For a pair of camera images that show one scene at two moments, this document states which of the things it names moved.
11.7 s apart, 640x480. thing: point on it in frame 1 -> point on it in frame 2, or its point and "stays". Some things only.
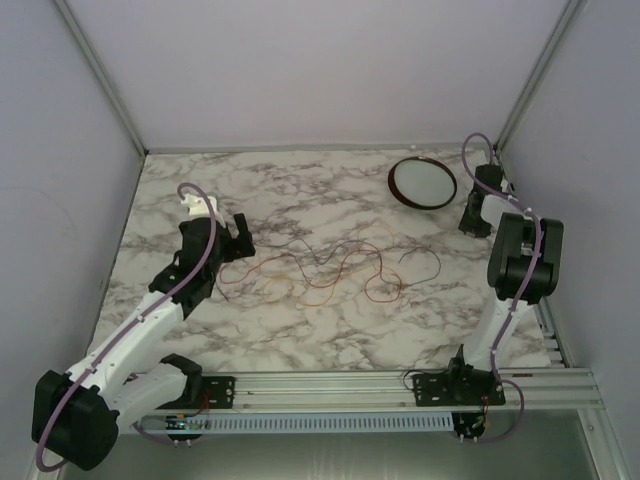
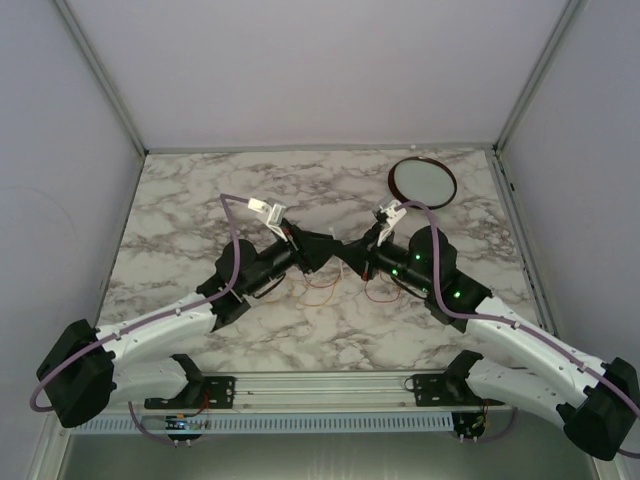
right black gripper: (478, 230) -> (362, 254)
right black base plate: (464, 387) stays
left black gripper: (243, 243) -> (309, 250)
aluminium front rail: (389, 392) stays
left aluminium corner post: (97, 67) stays
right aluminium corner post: (539, 73) stays
